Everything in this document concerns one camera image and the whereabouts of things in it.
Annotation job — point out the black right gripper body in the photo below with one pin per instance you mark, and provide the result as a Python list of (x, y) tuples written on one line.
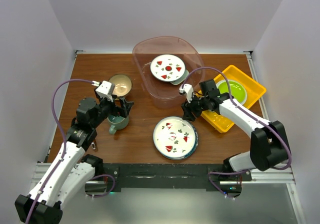
[(197, 105)]

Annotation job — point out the pale green divided dish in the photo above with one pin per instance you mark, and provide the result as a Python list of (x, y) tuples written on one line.
[(181, 80)]

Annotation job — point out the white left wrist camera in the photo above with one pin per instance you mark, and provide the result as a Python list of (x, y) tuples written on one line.
[(104, 90)]

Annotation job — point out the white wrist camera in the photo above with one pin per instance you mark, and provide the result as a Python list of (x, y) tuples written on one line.
[(187, 90), (104, 90)]

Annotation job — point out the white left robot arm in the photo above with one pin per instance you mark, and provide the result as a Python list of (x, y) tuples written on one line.
[(72, 167)]

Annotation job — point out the clear pink plastic bin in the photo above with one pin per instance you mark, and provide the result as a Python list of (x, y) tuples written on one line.
[(163, 94)]

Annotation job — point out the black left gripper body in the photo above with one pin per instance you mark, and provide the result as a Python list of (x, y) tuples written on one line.
[(104, 109)]

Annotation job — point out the black mounting base plate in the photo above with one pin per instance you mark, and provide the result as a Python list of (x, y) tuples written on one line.
[(174, 176)]

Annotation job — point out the blue patterned bottom plate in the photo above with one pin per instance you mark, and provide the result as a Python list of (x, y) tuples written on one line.
[(188, 140)]

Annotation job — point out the spatula with wooden handle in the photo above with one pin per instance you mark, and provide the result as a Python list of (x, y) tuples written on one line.
[(94, 145)]

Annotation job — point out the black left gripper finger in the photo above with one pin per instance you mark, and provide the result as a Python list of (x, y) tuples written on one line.
[(116, 111), (126, 107)]

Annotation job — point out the white rimmed plate under green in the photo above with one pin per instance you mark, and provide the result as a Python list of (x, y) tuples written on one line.
[(245, 100)]

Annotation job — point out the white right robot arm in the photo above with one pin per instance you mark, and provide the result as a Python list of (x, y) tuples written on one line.
[(268, 141)]

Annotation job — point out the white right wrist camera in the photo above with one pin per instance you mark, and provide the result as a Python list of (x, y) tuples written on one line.
[(187, 90)]

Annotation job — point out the teal ceramic mug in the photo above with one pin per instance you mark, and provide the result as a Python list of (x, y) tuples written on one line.
[(117, 123)]

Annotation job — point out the watermelon pattern plate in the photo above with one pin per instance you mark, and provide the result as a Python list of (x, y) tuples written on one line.
[(165, 135), (167, 67)]

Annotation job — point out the beige ceramic bowl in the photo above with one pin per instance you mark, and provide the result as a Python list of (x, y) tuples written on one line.
[(123, 85)]

